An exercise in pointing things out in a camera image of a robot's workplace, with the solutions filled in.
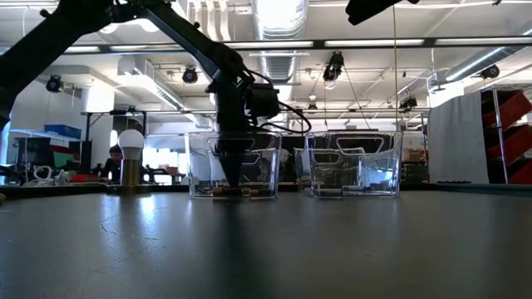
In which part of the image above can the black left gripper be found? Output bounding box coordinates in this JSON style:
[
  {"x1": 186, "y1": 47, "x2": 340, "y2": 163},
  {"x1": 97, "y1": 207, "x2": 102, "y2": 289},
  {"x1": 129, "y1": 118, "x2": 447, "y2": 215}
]
[{"x1": 206, "y1": 68, "x2": 255, "y2": 188}]

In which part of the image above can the clear plastic bin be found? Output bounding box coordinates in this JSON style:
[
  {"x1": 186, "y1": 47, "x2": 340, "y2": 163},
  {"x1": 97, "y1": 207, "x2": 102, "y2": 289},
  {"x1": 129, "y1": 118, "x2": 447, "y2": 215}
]
[
  {"x1": 304, "y1": 130, "x2": 404, "y2": 199},
  {"x1": 185, "y1": 130, "x2": 283, "y2": 199}
]

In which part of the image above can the black table mat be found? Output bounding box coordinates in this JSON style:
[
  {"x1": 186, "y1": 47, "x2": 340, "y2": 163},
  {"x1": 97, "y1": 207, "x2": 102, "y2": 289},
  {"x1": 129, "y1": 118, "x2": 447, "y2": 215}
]
[{"x1": 0, "y1": 189, "x2": 532, "y2": 299}]

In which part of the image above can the ceiling light bar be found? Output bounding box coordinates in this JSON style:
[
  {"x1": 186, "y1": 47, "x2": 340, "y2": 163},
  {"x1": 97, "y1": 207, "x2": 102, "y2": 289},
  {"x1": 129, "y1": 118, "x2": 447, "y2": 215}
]
[{"x1": 0, "y1": 36, "x2": 532, "y2": 56}]

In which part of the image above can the person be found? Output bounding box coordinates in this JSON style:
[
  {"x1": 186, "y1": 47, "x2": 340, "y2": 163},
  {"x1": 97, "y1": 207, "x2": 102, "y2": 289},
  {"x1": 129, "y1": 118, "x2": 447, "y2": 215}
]
[{"x1": 99, "y1": 144, "x2": 125, "y2": 184}]

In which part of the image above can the grey curtain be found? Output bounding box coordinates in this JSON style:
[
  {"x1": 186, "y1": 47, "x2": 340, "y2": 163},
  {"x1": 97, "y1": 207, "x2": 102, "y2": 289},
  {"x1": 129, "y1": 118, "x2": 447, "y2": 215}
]
[{"x1": 426, "y1": 90, "x2": 490, "y2": 185}]

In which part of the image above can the blue storage bin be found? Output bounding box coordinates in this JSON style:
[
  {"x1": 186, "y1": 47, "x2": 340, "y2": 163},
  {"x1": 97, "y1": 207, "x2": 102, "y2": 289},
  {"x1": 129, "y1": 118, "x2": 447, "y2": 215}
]
[{"x1": 43, "y1": 124, "x2": 83, "y2": 140}]

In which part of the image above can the red shelf rack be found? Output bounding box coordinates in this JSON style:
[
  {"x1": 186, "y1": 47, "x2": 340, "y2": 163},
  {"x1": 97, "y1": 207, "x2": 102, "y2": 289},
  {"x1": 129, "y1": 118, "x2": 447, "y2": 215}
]
[{"x1": 480, "y1": 86, "x2": 532, "y2": 186}]

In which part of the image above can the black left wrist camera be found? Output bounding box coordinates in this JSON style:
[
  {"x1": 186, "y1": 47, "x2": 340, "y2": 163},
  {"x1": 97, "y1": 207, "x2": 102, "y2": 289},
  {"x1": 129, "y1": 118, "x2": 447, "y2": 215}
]
[{"x1": 245, "y1": 82, "x2": 282, "y2": 121}]

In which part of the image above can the thin hanging cord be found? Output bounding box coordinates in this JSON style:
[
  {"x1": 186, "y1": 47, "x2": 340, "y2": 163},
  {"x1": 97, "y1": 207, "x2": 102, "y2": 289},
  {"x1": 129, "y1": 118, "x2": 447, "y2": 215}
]
[{"x1": 392, "y1": 6, "x2": 400, "y2": 132}]

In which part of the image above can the black ceiling camera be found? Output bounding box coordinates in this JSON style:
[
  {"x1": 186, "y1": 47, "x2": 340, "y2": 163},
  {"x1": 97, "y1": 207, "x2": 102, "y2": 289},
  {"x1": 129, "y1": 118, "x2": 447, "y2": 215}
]
[
  {"x1": 399, "y1": 95, "x2": 419, "y2": 112},
  {"x1": 480, "y1": 64, "x2": 501, "y2": 81},
  {"x1": 44, "y1": 74, "x2": 66, "y2": 95},
  {"x1": 181, "y1": 66, "x2": 200, "y2": 86},
  {"x1": 322, "y1": 50, "x2": 346, "y2": 83}
]

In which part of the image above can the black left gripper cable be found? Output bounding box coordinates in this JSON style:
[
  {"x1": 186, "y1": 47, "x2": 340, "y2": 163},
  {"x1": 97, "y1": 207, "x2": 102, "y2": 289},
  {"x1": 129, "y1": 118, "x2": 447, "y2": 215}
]
[{"x1": 249, "y1": 70, "x2": 313, "y2": 135}]

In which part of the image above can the silver ceiling duct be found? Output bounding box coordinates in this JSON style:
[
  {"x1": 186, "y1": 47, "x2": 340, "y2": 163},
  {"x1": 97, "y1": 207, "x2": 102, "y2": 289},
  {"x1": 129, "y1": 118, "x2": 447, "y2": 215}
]
[
  {"x1": 444, "y1": 24, "x2": 532, "y2": 84},
  {"x1": 251, "y1": 0, "x2": 311, "y2": 84}
]

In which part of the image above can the black aluminium table frame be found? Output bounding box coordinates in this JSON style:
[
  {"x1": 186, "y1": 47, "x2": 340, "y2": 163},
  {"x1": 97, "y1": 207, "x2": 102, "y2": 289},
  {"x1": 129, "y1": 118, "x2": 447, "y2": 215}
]
[{"x1": 0, "y1": 180, "x2": 532, "y2": 201}]

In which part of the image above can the white lamp cable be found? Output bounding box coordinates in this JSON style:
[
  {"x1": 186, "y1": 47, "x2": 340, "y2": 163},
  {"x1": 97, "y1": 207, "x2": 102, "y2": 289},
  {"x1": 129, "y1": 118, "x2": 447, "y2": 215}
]
[{"x1": 23, "y1": 164, "x2": 72, "y2": 187}]

